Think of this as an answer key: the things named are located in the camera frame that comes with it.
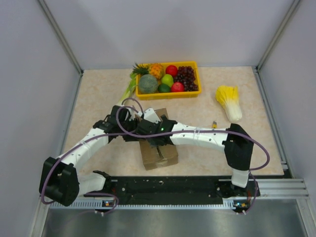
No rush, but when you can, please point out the brown cardboard express box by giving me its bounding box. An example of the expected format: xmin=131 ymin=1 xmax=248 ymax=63
xmin=134 ymin=108 xmax=178 ymax=171

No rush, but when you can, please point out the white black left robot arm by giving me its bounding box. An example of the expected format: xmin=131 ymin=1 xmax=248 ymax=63
xmin=39 ymin=105 xmax=144 ymax=206

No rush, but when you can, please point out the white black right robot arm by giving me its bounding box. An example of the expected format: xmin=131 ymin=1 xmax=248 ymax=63
xmin=135 ymin=116 xmax=254 ymax=196

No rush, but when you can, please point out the yellow plastic fruit tray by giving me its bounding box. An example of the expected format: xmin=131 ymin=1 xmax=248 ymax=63
xmin=136 ymin=61 xmax=201 ymax=100

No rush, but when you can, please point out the green white leek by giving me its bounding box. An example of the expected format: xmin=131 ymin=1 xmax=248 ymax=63
xmin=117 ymin=73 xmax=137 ymax=106

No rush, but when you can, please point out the dark green lime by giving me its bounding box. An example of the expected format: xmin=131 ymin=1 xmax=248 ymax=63
xmin=158 ymin=83 xmax=171 ymax=93

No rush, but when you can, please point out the red apple front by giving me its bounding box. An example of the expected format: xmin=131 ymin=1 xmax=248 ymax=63
xmin=171 ymin=82 xmax=185 ymax=93

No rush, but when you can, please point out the red apple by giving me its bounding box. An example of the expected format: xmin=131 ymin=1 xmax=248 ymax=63
xmin=171 ymin=82 xmax=185 ymax=93
xmin=165 ymin=65 xmax=178 ymax=77

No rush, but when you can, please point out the green cantaloupe melon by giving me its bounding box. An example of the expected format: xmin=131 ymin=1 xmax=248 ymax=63
xmin=138 ymin=74 xmax=158 ymax=94

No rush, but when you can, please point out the light green apple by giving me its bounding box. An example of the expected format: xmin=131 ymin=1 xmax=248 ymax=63
xmin=161 ymin=74 xmax=174 ymax=87

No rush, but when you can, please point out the pineapple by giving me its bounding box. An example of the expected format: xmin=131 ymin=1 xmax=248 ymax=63
xmin=132 ymin=63 xmax=164 ymax=80

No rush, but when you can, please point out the red apple rear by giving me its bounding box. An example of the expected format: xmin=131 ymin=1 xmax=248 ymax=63
xmin=165 ymin=65 xmax=178 ymax=77

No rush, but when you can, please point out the purple grape bunch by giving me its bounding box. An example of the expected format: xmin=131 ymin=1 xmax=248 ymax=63
xmin=173 ymin=66 xmax=198 ymax=92

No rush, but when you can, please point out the yellow napa cabbage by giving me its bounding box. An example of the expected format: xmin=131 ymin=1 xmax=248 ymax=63
xmin=215 ymin=85 xmax=242 ymax=123

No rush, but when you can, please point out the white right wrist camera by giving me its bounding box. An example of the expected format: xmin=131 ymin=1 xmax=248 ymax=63
xmin=141 ymin=108 xmax=160 ymax=123

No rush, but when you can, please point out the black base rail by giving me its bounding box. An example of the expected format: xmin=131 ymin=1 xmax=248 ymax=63
xmin=84 ymin=176 xmax=260 ymax=205

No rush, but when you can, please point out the white slotted cable duct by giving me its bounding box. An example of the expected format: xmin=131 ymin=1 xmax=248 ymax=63
xmin=49 ymin=197 xmax=250 ymax=210

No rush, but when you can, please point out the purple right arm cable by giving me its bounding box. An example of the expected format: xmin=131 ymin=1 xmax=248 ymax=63
xmin=116 ymin=106 xmax=271 ymax=215

